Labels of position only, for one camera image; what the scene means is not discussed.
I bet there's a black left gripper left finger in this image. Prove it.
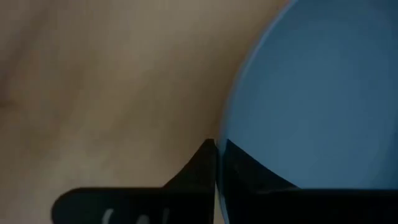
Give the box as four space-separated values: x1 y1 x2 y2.
50 138 218 224

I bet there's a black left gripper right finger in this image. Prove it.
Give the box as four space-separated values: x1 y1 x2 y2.
220 138 398 224

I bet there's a bright blue plate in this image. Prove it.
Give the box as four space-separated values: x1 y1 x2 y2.
216 0 398 224

